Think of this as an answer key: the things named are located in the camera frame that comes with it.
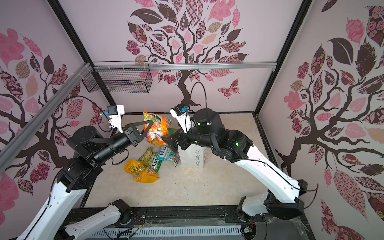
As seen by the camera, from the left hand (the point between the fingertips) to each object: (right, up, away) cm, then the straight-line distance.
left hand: (153, 126), depth 52 cm
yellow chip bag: (-15, -25, +27) cm, 40 cm away
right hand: (+6, -1, +2) cm, 7 cm away
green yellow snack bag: (-13, -21, +37) cm, 45 cm away
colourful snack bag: (-3, -17, +37) cm, 41 cm away
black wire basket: (-34, +32, +42) cm, 63 cm away
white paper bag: (+14, -16, +26) cm, 34 cm away
